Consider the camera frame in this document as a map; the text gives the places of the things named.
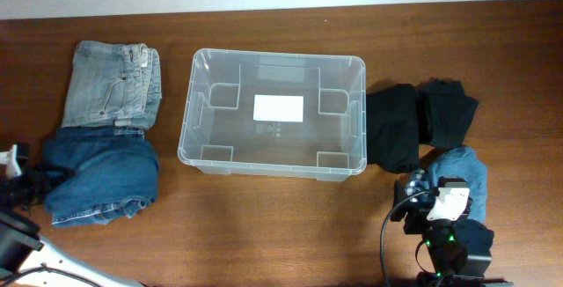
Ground dark blue jeans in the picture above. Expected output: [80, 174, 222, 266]
[43, 126, 159, 228]

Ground light blue jeans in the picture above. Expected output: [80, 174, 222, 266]
[62, 40, 162, 130]

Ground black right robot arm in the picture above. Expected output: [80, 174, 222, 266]
[380, 177, 513, 286]

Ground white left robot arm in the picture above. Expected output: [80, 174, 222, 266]
[1, 166, 143, 287]

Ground blue folded cloth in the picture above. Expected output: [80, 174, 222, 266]
[406, 146, 487, 224]

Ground black folded garment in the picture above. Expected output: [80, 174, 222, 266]
[366, 79, 479, 174]

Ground white label in bin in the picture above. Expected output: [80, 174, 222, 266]
[252, 95, 304, 122]

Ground clear plastic storage bin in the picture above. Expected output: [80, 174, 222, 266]
[177, 48, 368, 181]

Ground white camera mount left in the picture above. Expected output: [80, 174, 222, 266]
[1, 143, 29, 179]

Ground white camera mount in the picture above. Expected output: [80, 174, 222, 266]
[1, 143, 29, 179]
[427, 177, 470, 221]

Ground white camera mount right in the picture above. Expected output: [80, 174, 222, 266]
[427, 177, 470, 221]

